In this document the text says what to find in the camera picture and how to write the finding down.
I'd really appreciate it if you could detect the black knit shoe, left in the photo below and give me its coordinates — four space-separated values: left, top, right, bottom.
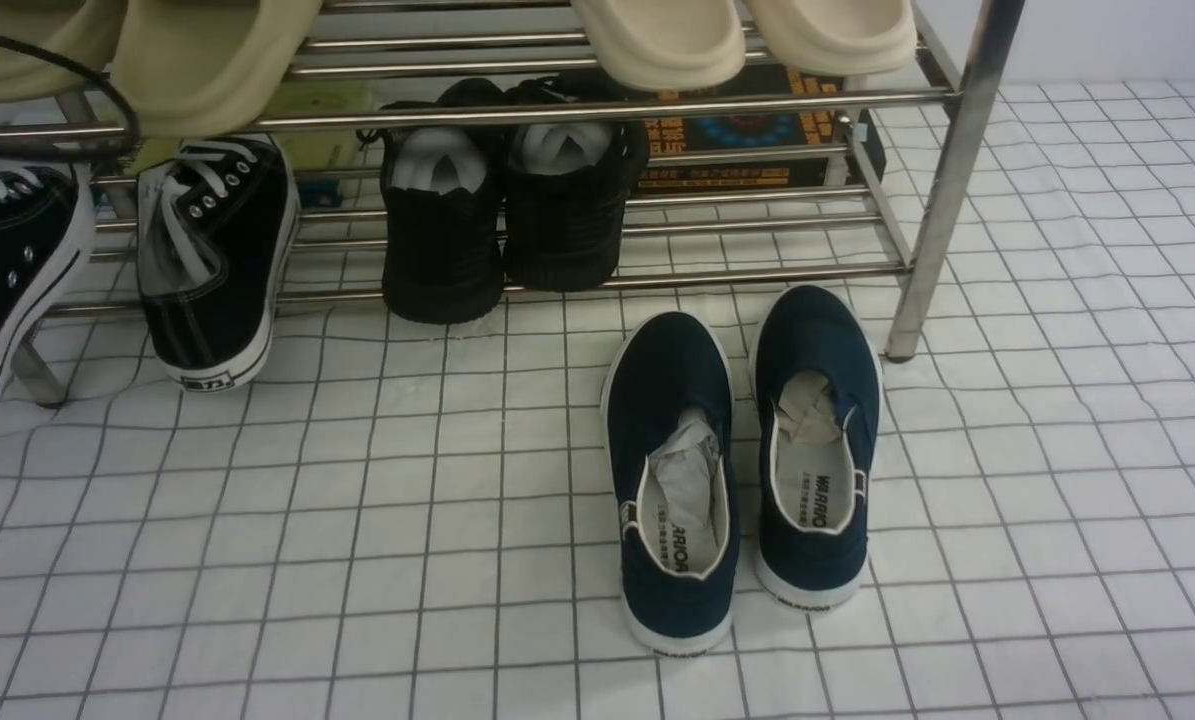
356 127 507 325

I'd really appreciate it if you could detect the cream foam slipper, left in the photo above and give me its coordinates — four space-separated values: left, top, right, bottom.
570 1 747 92

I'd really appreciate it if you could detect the olive foam slipper, far left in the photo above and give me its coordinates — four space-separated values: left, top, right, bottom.
0 1 127 101

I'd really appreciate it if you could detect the black printed cardboard box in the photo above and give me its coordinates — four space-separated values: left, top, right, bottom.
633 64 858 196

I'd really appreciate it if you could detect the navy slip-on shoe, right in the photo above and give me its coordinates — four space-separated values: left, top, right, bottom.
748 284 885 613

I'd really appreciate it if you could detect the black canvas sneaker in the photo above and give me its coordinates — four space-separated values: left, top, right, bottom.
0 167 94 396
135 135 301 393

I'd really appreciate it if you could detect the silver metal shoe rack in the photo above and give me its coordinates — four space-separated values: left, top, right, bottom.
0 37 1007 359

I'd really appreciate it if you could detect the cream foam slipper, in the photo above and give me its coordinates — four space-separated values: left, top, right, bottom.
570 1 747 92
744 1 918 76

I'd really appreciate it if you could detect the navy slip-on shoe, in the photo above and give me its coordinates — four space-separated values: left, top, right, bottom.
748 284 885 613
600 310 742 657

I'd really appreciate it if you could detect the navy slip-on shoe, left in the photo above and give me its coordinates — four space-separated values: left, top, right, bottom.
600 310 742 657

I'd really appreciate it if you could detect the black knit shoe, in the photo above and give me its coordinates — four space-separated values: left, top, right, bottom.
502 119 649 293
356 127 507 325

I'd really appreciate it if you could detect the olive foam slipper, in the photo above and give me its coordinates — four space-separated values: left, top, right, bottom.
0 1 127 101
111 1 323 139

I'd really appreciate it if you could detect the cream foam slipper, right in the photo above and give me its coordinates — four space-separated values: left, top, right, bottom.
744 1 918 76

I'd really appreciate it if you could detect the white grid floor cloth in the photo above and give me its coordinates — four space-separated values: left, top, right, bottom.
0 82 1195 719

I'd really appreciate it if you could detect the green cardboard box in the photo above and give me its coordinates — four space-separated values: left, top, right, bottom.
120 79 373 208

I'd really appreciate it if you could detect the black cable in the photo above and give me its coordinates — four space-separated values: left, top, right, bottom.
0 27 143 164

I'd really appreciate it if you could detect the black knit shoe, right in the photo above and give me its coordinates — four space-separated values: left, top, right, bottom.
502 119 649 293

